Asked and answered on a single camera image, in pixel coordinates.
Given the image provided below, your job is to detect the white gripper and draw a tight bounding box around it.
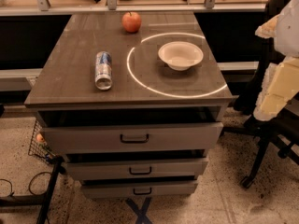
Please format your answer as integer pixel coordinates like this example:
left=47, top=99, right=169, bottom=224
left=253, top=0, right=299, bottom=121

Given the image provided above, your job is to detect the silver blue redbull can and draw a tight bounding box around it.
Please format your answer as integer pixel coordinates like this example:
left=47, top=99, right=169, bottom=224
left=94, top=51, right=112, bottom=91

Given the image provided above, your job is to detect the black office chair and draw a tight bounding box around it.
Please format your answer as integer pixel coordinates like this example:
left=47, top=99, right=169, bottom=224
left=223, top=0, right=299, bottom=189

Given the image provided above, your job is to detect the white paper bowl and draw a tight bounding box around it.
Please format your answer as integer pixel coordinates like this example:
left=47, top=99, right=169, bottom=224
left=158, top=41, right=204, bottom=71

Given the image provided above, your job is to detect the top grey drawer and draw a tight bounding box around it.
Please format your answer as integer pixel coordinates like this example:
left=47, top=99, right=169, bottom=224
left=41, top=122, right=223, bottom=154

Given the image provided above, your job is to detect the grey drawer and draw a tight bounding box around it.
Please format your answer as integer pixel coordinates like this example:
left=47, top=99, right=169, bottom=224
left=66, top=158, right=208, bottom=181
left=41, top=122, right=223, bottom=154
left=80, top=180, right=198, bottom=199

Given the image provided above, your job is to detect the middle grey drawer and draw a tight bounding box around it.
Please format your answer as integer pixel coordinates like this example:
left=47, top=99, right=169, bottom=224
left=66, top=158, right=208, bottom=181

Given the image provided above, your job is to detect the red apple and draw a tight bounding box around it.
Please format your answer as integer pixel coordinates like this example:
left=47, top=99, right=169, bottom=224
left=121, top=12, right=141, bottom=33

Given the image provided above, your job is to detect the grey drawer cabinet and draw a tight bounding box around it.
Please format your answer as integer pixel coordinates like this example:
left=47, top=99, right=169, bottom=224
left=25, top=12, right=232, bottom=186

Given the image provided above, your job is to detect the bottom grey drawer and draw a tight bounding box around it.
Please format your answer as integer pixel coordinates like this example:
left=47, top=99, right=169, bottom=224
left=80, top=180, right=198, bottom=199

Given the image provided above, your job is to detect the small orange ball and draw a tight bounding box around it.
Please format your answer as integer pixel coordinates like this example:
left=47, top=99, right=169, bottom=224
left=36, top=133, right=45, bottom=143

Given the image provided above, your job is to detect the black metal stand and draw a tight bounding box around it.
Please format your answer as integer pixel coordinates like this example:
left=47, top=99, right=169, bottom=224
left=0, top=156, right=64, bottom=224

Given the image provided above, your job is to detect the grey shelf rail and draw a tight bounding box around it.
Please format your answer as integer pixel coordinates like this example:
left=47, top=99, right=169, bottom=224
left=0, top=0, right=266, bottom=16

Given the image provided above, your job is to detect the black wire basket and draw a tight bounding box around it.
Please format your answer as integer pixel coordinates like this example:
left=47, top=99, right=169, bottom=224
left=28, top=120, right=56, bottom=164

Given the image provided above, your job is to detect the black floor cable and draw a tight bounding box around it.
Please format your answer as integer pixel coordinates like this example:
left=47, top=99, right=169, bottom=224
left=0, top=171, right=53, bottom=198

